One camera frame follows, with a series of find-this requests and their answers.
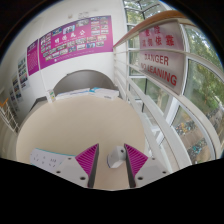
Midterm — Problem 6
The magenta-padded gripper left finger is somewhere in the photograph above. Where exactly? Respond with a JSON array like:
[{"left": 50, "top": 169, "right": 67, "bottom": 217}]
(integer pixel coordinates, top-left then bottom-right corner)
[{"left": 53, "top": 143, "right": 101, "bottom": 189}]

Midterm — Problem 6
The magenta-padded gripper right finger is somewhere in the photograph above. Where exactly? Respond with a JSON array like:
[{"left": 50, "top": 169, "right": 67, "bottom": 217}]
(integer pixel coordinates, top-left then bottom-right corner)
[{"left": 123, "top": 143, "right": 171, "bottom": 189}]

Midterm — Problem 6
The white railing with wooden handrail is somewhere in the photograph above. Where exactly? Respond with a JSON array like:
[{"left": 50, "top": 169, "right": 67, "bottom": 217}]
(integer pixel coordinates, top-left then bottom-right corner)
[{"left": 112, "top": 9, "right": 224, "bottom": 174}]

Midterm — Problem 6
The flat white book stack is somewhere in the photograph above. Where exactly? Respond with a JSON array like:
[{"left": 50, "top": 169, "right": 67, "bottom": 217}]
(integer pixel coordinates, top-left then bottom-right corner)
[{"left": 54, "top": 87, "right": 92, "bottom": 101}]

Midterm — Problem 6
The small white and green box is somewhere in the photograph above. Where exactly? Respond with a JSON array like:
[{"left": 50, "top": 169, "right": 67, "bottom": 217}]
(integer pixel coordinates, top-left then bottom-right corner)
[{"left": 46, "top": 89, "right": 57, "bottom": 104}]

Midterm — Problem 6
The small white stair railing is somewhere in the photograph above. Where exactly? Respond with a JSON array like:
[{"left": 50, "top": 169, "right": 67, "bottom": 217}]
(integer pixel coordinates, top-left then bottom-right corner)
[{"left": 0, "top": 97, "right": 21, "bottom": 134}]

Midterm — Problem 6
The white and blue flat box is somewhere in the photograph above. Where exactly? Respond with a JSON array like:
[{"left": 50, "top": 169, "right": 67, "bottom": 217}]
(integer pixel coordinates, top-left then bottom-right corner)
[{"left": 89, "top": 87, "right": 120, "bottom": 101}]

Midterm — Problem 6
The grey curved-back chair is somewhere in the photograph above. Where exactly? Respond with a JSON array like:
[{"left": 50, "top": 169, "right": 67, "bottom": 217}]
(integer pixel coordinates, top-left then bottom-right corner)
[{"left": 53, "top": 69, "right": 116, "bottom": 96}]

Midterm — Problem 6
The white photo display board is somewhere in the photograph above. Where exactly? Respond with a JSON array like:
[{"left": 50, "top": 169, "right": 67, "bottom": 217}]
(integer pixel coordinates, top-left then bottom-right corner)
[
  {"left": 10, "top": 73, "right": 21, "bottom": 103},
  {"left": 17, "top": 54, "right": 30, "bottom": 91}
]

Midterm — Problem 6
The white danger sign red lettering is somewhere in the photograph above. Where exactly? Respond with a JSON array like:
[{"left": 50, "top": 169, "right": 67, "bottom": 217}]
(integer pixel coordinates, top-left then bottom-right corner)
[{"left": 137, "top": 20, "right": 186, "bottom": 96}]

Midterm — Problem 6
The narrow magenta text poster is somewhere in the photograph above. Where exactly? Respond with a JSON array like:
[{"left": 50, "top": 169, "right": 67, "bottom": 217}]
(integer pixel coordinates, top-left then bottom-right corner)
[{"left": 26, "top": 39, "right": 41, "bottom": 77}]

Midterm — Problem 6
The large magenta photo poster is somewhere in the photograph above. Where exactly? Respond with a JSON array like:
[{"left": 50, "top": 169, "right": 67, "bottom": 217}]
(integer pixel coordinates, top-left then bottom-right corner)
[{"left": 38, "top": 15, "right": 114, "bottom": 70}]

